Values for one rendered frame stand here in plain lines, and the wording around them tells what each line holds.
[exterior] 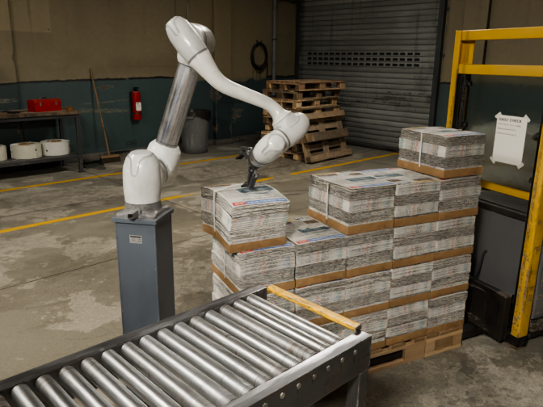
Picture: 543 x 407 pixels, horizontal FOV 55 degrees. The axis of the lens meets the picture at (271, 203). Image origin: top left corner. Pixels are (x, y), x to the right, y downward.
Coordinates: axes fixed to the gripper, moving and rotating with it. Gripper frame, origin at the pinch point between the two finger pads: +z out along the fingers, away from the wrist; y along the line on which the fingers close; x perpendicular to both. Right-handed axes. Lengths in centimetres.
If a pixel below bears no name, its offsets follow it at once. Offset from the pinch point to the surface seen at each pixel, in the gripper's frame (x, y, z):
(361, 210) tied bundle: 55, 27, -10
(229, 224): -14.5, 25.8, -10.1
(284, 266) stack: 12.8, 47.2, 0.5
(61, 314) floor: -78, 45, 162
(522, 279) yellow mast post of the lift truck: 160, 78, -1
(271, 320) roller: -22, 68, -51
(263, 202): 1.1, 18.9, -15.4
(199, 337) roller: -48, 68, -53
